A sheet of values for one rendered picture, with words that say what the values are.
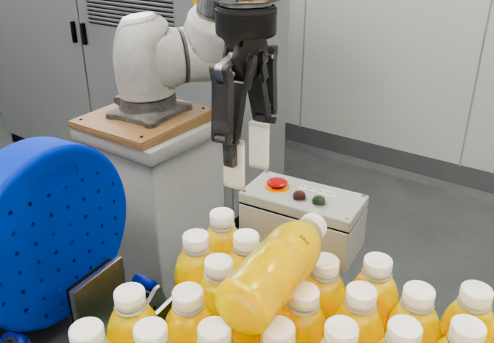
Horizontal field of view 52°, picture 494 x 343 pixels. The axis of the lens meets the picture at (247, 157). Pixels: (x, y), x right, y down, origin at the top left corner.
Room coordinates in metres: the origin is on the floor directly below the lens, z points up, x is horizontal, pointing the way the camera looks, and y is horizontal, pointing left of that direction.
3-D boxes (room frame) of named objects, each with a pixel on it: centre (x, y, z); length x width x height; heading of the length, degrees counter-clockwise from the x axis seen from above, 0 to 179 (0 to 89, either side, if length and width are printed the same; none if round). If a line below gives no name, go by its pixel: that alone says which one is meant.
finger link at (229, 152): (0.58, 0.03, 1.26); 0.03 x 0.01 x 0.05; 151
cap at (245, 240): (0.63, 0.00, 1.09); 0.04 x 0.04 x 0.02
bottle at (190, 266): (0.63, 0.08, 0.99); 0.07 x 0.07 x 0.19
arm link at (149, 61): (1.38, 0.27, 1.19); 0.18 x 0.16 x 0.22; 109
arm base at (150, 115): (1.39, 0.29, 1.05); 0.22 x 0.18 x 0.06; 57
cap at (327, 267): (0.57, -0.11, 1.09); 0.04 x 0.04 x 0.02
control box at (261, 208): (0.76, -0.10, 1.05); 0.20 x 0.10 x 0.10; 61
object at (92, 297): (0.61, 0.23, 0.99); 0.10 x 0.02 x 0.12; 151
